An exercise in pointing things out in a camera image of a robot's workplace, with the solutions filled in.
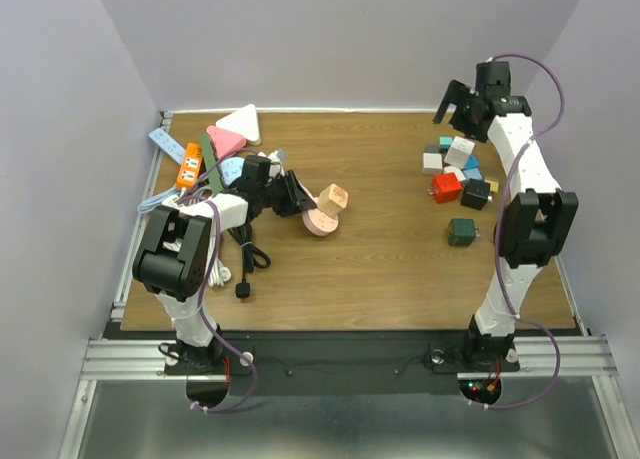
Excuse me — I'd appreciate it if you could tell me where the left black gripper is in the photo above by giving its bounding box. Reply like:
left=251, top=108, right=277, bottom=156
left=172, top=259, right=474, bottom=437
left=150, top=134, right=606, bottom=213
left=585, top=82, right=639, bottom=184
left=259, top=170, right=316, bottom=218

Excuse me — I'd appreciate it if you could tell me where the pink round socket with cable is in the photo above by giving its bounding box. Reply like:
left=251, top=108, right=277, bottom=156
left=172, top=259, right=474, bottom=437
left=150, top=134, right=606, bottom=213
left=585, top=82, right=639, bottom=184
left=302, top=196, right=346, bottom=237

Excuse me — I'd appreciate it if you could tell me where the beige cube plug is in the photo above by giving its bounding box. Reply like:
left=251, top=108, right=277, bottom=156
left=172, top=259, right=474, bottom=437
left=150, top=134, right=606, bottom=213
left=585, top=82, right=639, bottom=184
left=317, top=184, right=349, bottom=217

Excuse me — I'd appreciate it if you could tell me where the white grey cube plug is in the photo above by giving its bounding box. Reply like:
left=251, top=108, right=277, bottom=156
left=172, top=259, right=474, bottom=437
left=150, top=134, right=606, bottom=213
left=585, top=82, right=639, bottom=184
left=444, top=136, right=475, bottom=169

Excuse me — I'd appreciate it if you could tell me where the green power strip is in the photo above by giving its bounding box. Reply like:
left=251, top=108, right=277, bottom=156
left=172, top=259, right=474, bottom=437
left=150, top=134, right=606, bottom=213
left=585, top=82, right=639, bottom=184
left=199, top=133, right=224, bottom=195

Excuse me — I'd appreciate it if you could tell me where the dark green cube plug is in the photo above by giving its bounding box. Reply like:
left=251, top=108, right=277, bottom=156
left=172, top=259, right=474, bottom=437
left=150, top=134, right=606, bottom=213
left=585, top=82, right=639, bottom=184
left=447, top=218, right=479, bottom=247

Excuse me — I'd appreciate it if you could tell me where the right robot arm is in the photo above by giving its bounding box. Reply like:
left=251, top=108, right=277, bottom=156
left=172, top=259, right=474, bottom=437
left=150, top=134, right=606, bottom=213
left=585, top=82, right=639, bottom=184
left=433, top=80, right=579, bottom=369

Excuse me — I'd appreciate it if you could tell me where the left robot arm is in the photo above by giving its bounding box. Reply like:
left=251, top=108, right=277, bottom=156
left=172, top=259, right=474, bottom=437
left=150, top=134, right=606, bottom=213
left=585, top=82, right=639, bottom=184
left=132, top=171, right=316, bottom=373

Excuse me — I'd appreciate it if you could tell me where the teal cube plug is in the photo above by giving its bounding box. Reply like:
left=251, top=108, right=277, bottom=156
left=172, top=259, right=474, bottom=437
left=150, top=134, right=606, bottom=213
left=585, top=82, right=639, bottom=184
left=438, top=136, right=453, bottom=153

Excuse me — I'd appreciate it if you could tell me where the blue round socket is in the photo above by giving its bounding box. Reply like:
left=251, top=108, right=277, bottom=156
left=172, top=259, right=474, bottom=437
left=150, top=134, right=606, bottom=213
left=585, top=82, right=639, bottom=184
left=218, top=157, right=245, bottom=187

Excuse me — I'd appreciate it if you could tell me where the light blue cube plug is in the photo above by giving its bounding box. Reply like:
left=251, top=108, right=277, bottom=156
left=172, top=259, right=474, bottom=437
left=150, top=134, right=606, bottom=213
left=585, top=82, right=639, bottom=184
left=463, top=168, right=484, bottom=181

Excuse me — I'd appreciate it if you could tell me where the small white cube plug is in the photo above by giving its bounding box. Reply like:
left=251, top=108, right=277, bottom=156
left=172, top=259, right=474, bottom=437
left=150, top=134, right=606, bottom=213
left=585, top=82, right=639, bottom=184
left=443, top=165, right=467, bottom=185

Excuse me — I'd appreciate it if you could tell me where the red cube plug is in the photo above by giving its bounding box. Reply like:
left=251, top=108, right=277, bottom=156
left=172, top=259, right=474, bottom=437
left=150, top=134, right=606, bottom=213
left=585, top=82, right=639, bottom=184
left=429, top=173, right=463, bottom=204

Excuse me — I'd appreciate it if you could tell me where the yellow cube plug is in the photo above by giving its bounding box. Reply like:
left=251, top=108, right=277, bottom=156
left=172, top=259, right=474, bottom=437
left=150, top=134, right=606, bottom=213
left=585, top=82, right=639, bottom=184
left=484, top=178, right=500, bottom=195

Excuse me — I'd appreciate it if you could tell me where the black cube plug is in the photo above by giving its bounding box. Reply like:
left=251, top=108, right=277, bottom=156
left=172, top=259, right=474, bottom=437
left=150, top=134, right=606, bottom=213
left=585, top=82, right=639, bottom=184
left=460, top=179, right=491, bottom=210

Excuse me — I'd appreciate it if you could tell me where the pink triangular power strip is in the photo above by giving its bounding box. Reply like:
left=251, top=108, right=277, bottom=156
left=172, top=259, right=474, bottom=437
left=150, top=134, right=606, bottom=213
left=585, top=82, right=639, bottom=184
left=206, top=125, right=246, bottom=159

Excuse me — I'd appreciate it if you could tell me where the white triangular power strip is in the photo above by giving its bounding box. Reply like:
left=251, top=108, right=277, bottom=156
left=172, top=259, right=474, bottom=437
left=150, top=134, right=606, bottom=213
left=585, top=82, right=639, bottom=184
left=215, top=104, right=261, bottom=146

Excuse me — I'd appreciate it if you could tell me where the orange power strip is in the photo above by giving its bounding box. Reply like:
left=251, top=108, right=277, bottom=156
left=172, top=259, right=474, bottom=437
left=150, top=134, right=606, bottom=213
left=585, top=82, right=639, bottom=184
left=175, top=142, right=204, bottom=190

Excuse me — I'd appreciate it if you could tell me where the light blue power strip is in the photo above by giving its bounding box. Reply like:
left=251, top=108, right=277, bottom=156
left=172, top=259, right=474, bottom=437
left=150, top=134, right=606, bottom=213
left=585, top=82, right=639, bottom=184
left=148, top=128, right=186, bottom=164

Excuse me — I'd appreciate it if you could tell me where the black power cord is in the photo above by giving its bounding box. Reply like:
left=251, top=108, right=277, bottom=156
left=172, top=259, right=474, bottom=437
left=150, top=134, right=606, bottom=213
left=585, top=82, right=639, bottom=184
left=227, top=226, right=272, bottom=301

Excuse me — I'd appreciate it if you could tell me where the white cable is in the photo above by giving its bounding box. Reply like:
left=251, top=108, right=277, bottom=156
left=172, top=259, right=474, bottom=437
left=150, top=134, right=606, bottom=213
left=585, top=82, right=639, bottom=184
left=199, top=148, right=289, bottom=289

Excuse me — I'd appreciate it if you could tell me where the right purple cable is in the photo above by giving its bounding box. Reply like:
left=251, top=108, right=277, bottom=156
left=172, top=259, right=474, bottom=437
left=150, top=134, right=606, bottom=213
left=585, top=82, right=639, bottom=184
left=467, top=53, right=566, bottom=411

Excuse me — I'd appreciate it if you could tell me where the light blue cable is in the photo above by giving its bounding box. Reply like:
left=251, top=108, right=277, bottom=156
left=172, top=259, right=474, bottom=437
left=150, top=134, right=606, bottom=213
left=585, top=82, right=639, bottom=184
left=137, top=186, right=206, bottom=215

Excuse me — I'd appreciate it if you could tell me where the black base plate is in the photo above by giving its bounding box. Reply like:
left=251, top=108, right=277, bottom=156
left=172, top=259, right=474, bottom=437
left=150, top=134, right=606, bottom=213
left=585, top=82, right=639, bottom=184
left=158, top=331, right=520, bottom=396

